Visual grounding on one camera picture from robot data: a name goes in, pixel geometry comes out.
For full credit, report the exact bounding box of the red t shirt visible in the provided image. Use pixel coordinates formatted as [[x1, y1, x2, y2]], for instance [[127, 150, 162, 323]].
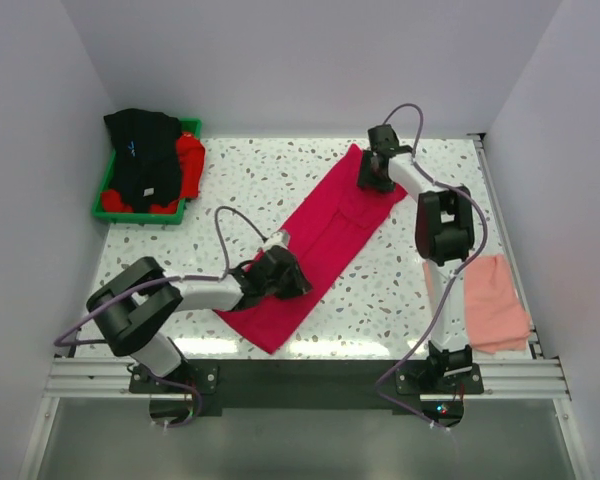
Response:
[[100, 131, 205, 214]]

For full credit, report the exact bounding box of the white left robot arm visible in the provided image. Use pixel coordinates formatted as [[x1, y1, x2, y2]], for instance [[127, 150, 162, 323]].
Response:
[[86, 245, 312, 392]]

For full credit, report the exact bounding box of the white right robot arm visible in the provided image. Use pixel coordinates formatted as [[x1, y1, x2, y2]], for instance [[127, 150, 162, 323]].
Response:
[[357, 124, 475, 393]]

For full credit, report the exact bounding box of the aluminium table frame rail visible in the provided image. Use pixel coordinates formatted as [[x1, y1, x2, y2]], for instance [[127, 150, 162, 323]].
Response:
[[469, 134, 594, 479]]

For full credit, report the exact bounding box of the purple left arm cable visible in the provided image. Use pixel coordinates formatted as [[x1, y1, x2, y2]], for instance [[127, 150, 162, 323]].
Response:
[[53, 206, 281, 429]]

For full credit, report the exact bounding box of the black t shirt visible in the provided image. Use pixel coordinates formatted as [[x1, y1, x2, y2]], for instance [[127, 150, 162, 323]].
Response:
[[104, 108, 182, 213]]

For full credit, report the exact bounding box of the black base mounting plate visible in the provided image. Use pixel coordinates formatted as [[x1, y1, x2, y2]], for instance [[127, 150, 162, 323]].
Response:
[[129, 359, 485, 425]]

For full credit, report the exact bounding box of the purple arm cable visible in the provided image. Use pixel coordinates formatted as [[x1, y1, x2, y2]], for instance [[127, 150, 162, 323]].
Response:
[[374, 103, 489, 426], [53, 206, 281, 429]]

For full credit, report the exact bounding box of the magenta t shirt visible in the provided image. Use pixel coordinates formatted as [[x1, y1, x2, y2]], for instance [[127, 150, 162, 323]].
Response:
[[217, 144, 406, 354]]

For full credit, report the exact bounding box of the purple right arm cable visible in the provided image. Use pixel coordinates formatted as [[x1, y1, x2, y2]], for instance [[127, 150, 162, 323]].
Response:
[[374, 103, 489, 426]]

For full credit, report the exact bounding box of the folded peach t shirt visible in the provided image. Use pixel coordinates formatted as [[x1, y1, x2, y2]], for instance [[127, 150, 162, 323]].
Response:
[[423, 254, 531, 354]]

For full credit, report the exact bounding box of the green plastic bin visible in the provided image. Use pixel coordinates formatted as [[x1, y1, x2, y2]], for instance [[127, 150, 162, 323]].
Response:
[[91, 118, 202, 225]]

